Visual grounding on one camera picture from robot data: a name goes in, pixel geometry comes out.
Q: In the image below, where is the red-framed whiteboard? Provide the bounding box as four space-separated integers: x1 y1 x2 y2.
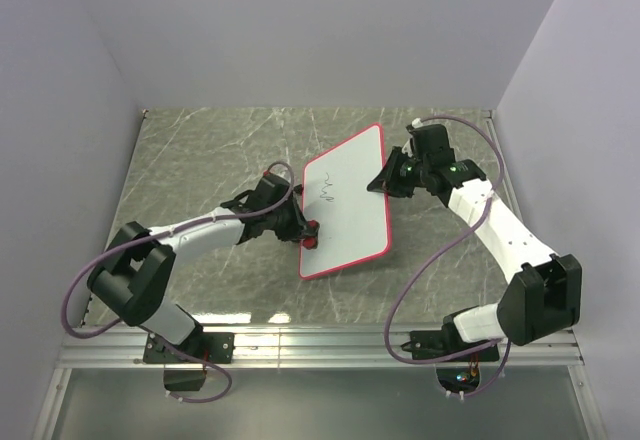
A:
298 123 392 280

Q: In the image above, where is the red bone-shaped whiteboard eraser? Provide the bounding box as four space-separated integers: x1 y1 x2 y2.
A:
302 220 320 250

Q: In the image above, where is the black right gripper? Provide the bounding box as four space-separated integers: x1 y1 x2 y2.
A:
367 147 429 199

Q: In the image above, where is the aluminium mounting rail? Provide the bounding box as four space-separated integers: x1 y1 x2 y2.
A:
55 324 584 370

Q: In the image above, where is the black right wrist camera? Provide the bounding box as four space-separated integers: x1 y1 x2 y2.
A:
407 124 456 168

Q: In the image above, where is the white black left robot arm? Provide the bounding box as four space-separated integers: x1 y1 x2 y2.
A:
87 199 320 362

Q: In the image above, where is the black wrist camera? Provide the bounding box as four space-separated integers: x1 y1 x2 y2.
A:
220 172 291 215
407 124 456 168

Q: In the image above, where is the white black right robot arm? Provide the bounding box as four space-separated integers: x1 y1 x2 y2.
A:
367 147 582 362

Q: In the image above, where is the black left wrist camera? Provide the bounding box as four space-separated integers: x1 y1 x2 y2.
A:
220 172 291 215

